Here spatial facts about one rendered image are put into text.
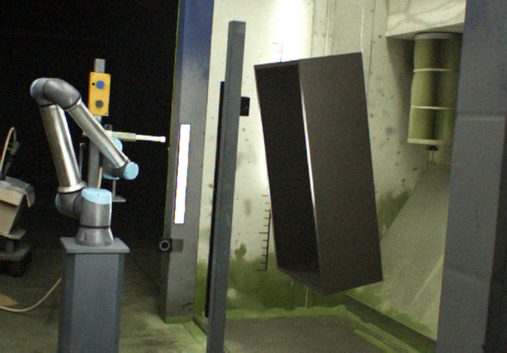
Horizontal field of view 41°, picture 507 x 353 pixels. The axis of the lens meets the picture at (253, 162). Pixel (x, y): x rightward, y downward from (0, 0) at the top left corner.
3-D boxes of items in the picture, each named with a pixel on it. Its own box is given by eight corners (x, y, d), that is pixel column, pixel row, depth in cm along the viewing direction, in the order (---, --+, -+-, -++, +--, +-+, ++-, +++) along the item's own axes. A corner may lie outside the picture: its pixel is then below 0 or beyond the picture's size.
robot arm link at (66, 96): (69, 73, 322) (144, 169, 361) (54, 73, 330) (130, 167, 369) (53, 89, 316) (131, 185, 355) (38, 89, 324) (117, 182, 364)
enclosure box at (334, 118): (329, 256, 411) (308, 58, 394) (383, 280, 355) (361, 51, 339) (277, 268, 398) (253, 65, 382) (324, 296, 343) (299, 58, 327)
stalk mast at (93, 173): (88, 314, 436) (103, 60, 428) (90, 317, 431) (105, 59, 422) (79, 314, 434) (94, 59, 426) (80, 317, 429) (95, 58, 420)
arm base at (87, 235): (77, 246, 331) (78, 226, 330) (72, 239, 349) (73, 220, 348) (115, 246, 338) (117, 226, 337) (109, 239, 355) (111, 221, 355)
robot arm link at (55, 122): (76, 224, 346) (38, 82, 323) (57, 219, 357) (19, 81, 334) (100, 213, 356) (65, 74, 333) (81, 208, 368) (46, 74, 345)
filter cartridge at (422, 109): (468, 161, 455) (477, 37, 450) (446, 162, 427) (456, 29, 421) (419, 157, 478) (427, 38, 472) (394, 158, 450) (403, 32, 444)
